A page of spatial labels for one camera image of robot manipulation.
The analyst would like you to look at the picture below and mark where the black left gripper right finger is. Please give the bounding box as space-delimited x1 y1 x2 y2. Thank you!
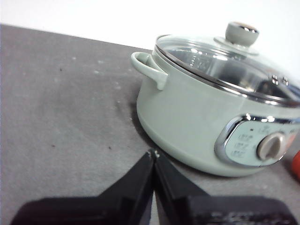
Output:
153 153 296 225

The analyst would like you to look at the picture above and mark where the pale green electric pot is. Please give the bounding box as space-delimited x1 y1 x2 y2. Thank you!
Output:
130 35 300 178

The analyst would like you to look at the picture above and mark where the glass pot lid with knob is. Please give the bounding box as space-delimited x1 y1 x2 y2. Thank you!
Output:
154 21 300 106

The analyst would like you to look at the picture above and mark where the orange pumpkin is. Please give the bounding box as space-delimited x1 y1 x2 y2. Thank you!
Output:
291 150 300 181

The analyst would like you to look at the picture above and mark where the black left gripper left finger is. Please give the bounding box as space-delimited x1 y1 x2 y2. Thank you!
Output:
10 149 157 225

